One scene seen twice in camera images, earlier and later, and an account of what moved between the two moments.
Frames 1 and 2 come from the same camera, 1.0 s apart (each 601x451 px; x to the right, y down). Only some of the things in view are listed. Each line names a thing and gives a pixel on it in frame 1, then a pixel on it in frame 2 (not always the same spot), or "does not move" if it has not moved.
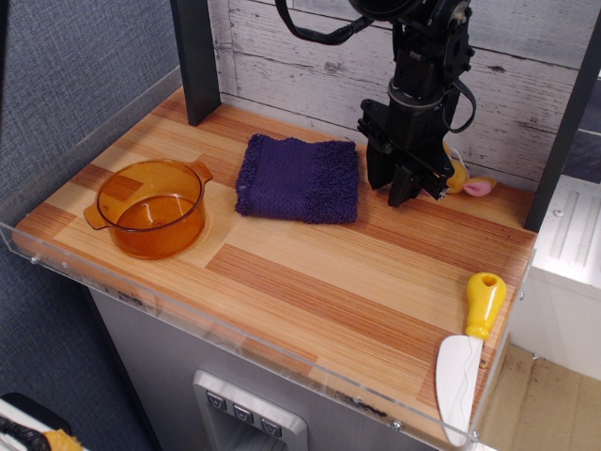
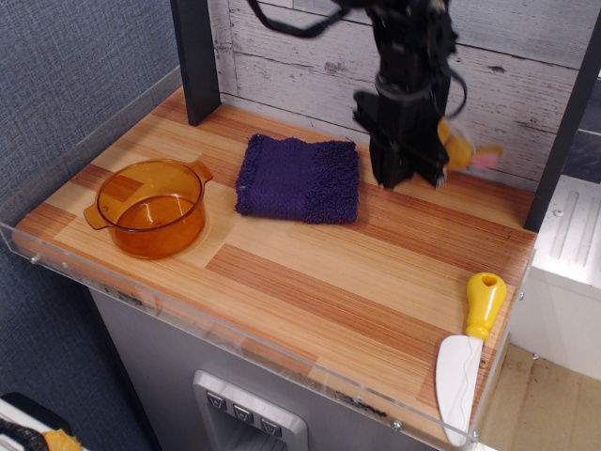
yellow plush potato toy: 460,180 to 460,154
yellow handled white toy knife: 459,357 does not move
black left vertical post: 194,39 does not move
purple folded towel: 295,179 does not move
